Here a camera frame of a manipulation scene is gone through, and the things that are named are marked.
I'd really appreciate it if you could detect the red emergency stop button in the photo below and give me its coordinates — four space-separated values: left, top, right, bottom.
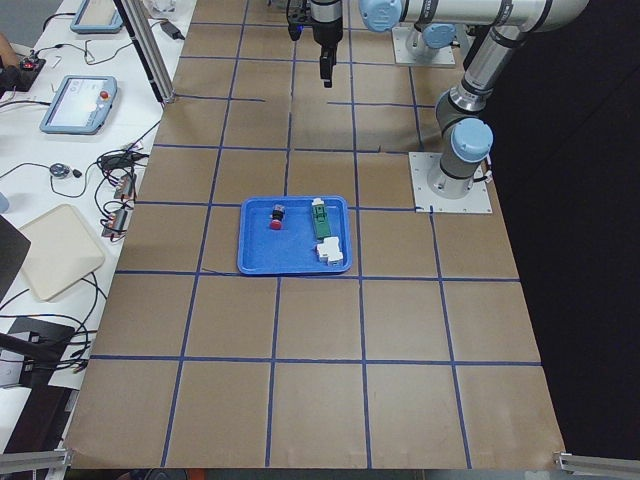
269 204 286 230

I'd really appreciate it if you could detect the black box with red button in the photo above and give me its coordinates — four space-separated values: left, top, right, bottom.
1 56 46 94

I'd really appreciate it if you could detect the black power adapter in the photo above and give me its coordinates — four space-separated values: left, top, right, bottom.
160 20 185 40

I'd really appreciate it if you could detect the green terminal block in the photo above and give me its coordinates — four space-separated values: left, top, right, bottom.
311 197 332 240

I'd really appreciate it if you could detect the blue plastic tray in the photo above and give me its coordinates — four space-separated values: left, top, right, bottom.
237 195 353 276

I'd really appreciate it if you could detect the white circuit breaker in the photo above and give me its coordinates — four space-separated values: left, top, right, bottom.
315 236 344 266

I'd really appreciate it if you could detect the far blue teach pendant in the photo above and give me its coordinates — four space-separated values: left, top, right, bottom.
70 0 123 34

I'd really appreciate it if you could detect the blue teach pendant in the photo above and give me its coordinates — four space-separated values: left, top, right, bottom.
39 75 118 135
70 0 123 34

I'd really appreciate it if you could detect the upper small circuit board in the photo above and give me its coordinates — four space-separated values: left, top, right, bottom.
114 172 137 201

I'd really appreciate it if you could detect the small circuit board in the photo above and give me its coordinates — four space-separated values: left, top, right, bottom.
101 207 129 241
114 172 137 201

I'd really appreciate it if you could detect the near blue teach pendant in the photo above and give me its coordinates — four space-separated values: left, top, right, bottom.
39 75 118 135

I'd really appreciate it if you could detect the lower small circuit board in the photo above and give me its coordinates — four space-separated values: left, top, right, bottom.
101 207 129 241

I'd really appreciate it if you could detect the round silver puck device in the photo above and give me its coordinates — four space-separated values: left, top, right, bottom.
49 163 71 179

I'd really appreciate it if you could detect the beige plastic tray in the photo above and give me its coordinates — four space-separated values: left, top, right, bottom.
19 204 105 301

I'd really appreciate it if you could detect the aluminium frame post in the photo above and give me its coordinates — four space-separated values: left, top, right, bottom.
114 0 175 105

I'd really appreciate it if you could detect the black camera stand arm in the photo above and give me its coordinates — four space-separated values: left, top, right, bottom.
1 333 60 363

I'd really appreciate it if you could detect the right aluminium corner bracket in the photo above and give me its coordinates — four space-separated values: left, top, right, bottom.
554 452 640 479

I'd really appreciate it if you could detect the aluminium corner bracket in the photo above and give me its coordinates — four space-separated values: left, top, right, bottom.
1 449 74 475
554 452 640 479

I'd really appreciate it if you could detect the left aluminium corner bracket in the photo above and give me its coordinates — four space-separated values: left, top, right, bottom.
1 449 74 475

